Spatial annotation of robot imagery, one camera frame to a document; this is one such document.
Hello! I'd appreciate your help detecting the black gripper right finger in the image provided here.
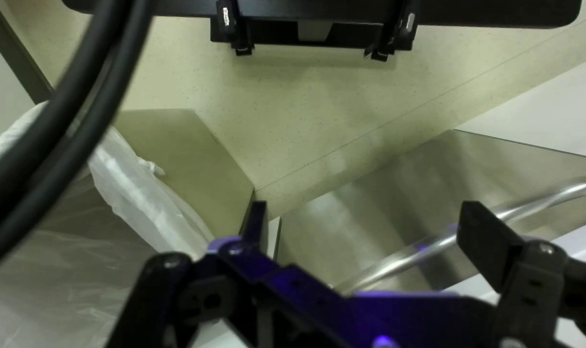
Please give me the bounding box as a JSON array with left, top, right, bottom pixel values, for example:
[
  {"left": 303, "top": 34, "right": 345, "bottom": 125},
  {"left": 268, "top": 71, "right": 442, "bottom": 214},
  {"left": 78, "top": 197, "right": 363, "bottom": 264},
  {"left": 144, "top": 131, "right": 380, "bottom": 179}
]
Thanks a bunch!
[{"left": 457, "top": 199, "right": 586, "bottom": 348}]

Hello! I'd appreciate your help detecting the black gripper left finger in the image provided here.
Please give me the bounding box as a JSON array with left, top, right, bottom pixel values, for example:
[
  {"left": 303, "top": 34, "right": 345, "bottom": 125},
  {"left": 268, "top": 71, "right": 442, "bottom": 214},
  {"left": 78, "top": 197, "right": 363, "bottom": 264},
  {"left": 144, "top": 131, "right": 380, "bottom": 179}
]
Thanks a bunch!
[{"left": 105, "top": 199, "right": 347, "bottom": 348}]

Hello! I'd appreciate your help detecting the stainless steel dishwasher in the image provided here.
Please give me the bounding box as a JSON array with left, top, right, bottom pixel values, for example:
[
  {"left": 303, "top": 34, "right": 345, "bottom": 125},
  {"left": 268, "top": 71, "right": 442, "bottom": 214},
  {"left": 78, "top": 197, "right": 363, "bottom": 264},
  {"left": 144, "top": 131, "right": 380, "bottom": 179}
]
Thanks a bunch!
[{"left": 276, "top": 125, "right": 586, "bottom": 295}]

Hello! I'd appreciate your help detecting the black robot cart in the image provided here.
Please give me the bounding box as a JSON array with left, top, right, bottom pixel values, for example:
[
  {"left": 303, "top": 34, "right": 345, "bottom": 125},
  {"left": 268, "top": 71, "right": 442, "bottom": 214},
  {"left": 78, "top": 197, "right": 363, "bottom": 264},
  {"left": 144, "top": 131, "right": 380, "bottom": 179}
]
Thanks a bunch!
[{"left": 63, "top": 0, "right": 585, "bottom": 50}]

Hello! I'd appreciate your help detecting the silver dishwasher handle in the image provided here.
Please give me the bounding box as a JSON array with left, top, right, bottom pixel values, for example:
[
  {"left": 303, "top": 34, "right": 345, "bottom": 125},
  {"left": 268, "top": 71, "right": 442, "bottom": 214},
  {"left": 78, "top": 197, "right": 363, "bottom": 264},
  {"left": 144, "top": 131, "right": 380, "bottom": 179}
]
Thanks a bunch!
[{"left": 337, "top": 179, "right": 586, "bottom": 295}]

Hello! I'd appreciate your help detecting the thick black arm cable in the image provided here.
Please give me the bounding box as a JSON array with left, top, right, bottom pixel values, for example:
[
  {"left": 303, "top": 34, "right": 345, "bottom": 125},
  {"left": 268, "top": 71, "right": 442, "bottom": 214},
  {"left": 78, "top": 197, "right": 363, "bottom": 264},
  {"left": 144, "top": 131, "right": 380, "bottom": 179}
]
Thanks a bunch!
[{"left": 0, "top": 0, "right": 159, "bottom": 276}]

